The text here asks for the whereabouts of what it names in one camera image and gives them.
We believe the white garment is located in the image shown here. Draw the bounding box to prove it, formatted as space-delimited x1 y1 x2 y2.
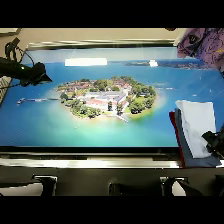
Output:
175 99 217 160

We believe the grey garment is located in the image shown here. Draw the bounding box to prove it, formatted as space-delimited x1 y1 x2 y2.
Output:
173 108 222 169

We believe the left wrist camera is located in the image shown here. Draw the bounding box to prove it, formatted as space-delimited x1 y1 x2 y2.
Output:
4 37 21 62

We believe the purple patterned garment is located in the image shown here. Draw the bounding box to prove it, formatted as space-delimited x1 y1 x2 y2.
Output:
176 27 224 73

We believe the black cable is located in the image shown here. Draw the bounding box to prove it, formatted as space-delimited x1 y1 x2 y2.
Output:
18 47 36 67

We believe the red garment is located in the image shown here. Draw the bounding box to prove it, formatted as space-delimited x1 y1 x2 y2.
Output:
168 110 186 168

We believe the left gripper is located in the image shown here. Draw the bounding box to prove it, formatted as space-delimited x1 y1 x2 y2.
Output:
20 62 53 88

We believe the silver frame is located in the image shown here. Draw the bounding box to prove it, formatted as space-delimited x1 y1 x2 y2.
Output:
0 39 224 197

